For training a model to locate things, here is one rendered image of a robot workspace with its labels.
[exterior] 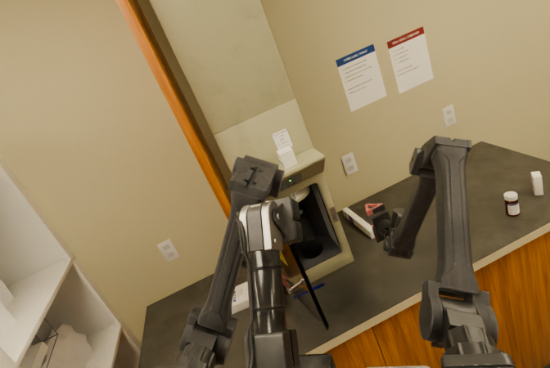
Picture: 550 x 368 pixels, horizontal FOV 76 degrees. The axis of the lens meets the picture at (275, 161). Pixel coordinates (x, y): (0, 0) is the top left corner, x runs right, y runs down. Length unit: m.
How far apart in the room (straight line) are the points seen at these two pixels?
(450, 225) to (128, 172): 1.38
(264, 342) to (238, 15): 0.98
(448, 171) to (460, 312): 0.28
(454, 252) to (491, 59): 1.69
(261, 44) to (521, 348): 1.73
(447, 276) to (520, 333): 1.32
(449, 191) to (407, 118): 1.28
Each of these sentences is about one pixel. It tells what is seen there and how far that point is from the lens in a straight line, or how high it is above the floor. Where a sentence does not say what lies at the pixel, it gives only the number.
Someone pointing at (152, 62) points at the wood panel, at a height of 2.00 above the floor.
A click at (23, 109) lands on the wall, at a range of 1.77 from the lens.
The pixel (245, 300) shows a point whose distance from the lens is 1.62.
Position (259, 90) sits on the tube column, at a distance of 1.24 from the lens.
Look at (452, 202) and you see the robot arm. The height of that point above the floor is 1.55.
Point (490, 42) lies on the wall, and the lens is 2.29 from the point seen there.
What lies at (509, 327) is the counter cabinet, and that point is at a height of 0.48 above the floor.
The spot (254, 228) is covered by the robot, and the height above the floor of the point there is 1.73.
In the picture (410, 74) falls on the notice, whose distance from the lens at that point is 1.99.
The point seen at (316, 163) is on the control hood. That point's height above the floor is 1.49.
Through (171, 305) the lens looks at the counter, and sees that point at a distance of 1.93.
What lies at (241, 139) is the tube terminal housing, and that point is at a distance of 1.25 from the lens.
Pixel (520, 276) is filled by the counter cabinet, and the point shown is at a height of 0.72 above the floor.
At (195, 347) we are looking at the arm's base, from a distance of 0.80.
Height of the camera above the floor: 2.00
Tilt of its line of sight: 21 degrees down
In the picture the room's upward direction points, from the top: 23 degrees counter-clockwise
